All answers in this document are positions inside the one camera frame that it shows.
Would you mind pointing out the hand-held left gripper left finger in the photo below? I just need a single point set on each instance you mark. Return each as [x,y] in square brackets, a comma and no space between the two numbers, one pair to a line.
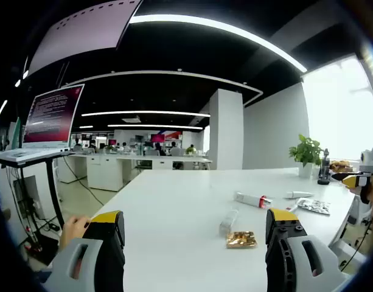
[110,243]

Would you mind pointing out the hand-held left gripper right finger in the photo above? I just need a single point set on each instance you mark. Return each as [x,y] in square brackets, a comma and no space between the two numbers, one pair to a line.
[283,249]

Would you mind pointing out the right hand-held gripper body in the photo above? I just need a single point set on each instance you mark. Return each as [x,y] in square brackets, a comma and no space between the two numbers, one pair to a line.
[368,161]

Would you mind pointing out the silver foil skincare sachet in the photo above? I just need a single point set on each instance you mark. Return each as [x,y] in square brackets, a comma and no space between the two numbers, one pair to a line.
[315,207]

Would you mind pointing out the gold foil skincare sachet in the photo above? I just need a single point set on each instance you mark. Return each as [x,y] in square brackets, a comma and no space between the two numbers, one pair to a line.
[241,240]

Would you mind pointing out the tall white skincare tube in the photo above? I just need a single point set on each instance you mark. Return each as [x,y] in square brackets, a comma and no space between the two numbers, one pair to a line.
[297,194]

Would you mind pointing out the red collar skincare bottle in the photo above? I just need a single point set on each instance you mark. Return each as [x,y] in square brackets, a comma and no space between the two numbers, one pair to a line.
[247,198]

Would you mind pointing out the person's left hand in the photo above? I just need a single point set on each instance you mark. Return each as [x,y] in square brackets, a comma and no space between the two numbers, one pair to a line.
[72,228]

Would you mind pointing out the brown crumpled item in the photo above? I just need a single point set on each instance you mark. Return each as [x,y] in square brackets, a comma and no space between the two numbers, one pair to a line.
[341,165]

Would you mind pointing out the white office chair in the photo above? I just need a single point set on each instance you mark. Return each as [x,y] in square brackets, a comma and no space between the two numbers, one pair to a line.
[355,210]

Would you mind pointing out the green plant in white pot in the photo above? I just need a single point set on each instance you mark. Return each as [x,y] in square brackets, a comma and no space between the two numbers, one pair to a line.
[305,170]

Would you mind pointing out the large bright window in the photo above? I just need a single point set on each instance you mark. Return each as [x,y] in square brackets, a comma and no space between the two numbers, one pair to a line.
[338,115]

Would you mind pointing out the long white office counter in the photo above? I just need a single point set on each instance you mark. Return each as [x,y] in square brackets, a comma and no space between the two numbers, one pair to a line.
[104,173]

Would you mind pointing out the grey computer tower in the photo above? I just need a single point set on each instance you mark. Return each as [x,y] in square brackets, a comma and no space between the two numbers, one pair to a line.
[28,194]

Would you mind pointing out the white square pillar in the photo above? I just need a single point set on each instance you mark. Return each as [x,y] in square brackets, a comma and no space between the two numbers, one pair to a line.
[225,130]

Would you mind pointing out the white curved ceiling track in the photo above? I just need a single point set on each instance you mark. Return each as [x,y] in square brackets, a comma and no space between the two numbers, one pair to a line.
[162,72]

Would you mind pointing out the large pale hanging screen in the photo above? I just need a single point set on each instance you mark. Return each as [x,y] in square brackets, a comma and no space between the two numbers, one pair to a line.
[82,30]

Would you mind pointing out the red wall screen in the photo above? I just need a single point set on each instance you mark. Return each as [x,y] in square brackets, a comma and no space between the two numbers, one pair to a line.
[158,138]

